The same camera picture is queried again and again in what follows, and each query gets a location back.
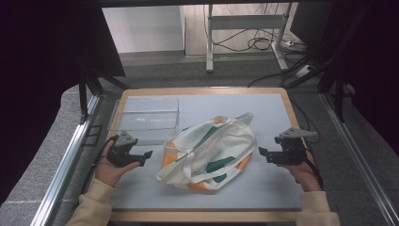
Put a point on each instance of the person's left hand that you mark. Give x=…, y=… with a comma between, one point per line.
x=108, y=172

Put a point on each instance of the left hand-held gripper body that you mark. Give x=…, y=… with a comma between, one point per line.
x=120, y=155

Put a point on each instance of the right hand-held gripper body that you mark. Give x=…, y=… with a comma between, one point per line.
x=291, y=152

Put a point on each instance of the pale grey table mat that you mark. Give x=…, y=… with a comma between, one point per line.
x=251, y=191

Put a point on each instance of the white metal desk frame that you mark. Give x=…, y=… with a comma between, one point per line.
x=241, y=22

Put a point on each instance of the clear plastic box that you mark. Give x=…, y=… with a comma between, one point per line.
x=147, y=116

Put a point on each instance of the white power strip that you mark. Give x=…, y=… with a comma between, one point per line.
x=303, y=71

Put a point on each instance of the aluminium rail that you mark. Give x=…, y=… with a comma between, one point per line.
x=360, y=166
x=62, y=175

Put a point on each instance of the black metal stand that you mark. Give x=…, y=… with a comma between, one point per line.
x=83, y=94
x=338, y=94

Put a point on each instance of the white canvas bag green orange print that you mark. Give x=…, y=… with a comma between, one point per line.
x=219, y=141

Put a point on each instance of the person's right hand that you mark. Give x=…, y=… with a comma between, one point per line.
x=307, y=177

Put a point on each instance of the dark curtain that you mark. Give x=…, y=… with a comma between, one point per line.
x=379, y=62
x=37, y=62

